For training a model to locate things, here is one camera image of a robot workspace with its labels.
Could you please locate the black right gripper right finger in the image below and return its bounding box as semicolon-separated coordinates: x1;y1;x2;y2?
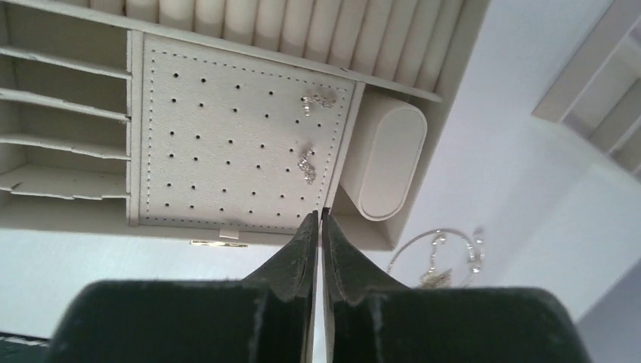
321;209;590;362

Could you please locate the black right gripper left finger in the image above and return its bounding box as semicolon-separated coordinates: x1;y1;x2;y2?
45;212;319;362

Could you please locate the small silver stud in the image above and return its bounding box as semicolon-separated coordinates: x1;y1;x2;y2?
297;149;317;185

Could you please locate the pink jewelry box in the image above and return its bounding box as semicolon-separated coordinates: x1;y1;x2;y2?
1;1;489;250

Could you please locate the small silver earring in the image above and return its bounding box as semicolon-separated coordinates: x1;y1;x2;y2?
301;93;336;117

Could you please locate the beige oval watch pillow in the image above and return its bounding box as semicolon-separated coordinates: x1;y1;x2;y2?
340;92;428;222

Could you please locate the beige divided tray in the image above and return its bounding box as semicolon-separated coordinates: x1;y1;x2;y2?
532;0;640;178

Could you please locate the silver hoop necklace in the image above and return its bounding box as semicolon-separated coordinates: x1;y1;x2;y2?
386;227;487;290

